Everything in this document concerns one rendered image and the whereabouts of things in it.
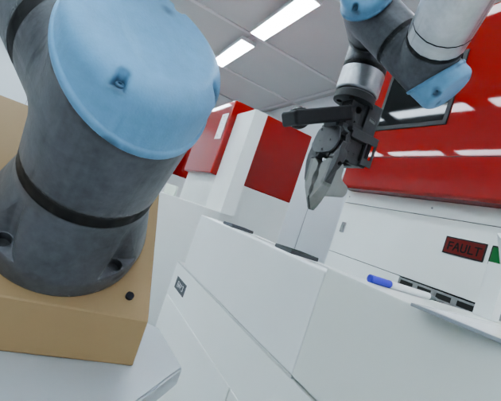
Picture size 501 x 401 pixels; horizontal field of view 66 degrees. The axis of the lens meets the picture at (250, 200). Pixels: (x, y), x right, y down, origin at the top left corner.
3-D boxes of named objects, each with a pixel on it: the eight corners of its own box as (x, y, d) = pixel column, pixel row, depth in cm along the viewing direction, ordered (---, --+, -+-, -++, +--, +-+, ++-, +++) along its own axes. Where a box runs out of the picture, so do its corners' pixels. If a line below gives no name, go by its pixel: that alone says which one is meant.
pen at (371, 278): (433, 293, 55) (367, 273, 49) (440, 296, 54) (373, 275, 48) (432, 301, 55) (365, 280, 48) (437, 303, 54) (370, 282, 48)
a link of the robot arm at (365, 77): (362, 58, 62) (331, 69, 69) (352, 84, 62) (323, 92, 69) (394, 79, 65) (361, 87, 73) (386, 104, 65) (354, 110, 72)
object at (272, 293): (215, 274, 103) (232, 224, 103) (346, 383, 53) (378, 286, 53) (183, 266, 99) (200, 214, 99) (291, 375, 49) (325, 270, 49)
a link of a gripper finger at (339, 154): (336, 184, 62) (354, 134, 62) (329, 181, 61) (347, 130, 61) (320, 183, 66) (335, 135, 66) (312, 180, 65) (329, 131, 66)
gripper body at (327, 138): (370, 172, 65) (391, 106, 66) (331, 153, 61) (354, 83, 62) (341, 171, 72) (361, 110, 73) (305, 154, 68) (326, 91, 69)
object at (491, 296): (490, 318, 62) (514, 240, 62) (515, 328, 58) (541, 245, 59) (467, 311, 59) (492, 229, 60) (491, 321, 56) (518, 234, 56)
